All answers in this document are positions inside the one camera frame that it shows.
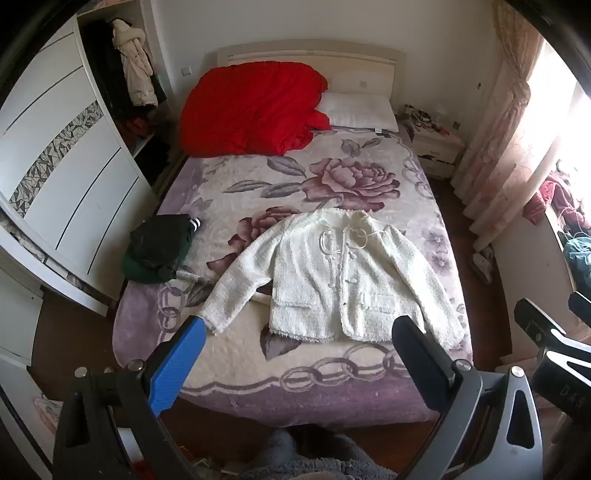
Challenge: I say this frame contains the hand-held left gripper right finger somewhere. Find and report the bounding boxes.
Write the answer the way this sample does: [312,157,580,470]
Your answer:
[392,316,544,480]

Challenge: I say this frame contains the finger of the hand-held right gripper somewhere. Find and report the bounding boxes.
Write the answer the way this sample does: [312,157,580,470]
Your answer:
[513,298,573,357]
[568,291,591,320]

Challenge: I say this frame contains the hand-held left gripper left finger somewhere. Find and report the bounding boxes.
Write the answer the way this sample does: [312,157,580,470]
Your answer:
[52,316,207,480]

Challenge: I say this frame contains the white knit jacket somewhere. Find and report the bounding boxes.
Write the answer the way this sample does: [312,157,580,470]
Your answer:
[198,208,466,350]

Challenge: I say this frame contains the maroon clothes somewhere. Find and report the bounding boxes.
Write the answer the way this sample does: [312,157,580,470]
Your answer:
[523,172,579,227]

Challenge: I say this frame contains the dark green clothes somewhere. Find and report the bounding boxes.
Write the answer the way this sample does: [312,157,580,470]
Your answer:
[121,214,203,284]

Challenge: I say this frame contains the red folded clothes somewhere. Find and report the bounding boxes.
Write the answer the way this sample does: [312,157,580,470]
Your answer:
[121,117,153,139]

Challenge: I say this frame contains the dark hanging clothes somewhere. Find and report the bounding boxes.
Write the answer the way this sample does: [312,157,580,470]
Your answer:
[83,22,132,121]

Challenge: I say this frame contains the teal cloth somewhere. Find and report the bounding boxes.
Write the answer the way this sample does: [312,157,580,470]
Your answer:
[562,232,591,291]

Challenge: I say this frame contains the white shoe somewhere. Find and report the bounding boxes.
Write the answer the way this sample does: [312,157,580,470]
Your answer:
[471,248,496,283]

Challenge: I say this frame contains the person's grey fleece clothing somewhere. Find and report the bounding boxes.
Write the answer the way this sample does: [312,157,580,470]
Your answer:
[239,428,399,480]

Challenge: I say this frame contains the white nightstand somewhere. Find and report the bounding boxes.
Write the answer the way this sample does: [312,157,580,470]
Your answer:
[406,124,465,179]

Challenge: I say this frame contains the pink patterned curtain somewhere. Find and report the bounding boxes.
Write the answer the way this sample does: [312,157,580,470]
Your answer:
[455,0,578,237]

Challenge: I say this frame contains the floral purple blanket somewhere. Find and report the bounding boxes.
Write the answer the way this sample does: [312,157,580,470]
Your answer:
[113,126,474,424]

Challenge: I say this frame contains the nightstand clutter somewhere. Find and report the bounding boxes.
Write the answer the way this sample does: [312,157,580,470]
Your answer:
[403,103,452,136]

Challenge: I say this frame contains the white sliding door wardrobe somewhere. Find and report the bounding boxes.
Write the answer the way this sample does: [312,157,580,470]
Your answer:
[0,0,185,319]

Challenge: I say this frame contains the white pillow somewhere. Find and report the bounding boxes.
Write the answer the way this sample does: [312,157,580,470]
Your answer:
[318,91,399,134]

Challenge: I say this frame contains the red quilt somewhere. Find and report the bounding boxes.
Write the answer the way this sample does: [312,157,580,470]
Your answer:
[179,64,332,158]

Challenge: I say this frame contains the cream bed headboard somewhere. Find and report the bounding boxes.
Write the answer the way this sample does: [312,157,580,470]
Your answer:
[217,41,407,108]

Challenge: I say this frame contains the beige hanging coat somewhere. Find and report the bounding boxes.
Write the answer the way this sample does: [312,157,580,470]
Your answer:
[112,18,158,107]

